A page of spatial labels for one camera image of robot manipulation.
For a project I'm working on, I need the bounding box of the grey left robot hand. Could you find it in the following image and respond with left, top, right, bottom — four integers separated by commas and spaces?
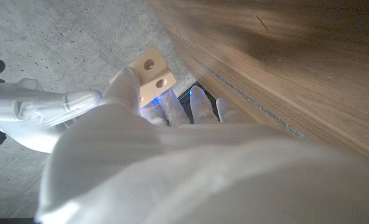
35, 65, 369, 224

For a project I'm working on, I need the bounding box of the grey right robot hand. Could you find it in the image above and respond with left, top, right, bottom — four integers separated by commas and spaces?
0, 77, 103, 154

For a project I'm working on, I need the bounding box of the small wooden block with holes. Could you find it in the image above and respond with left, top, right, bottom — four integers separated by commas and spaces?
109, 46, 177, 108

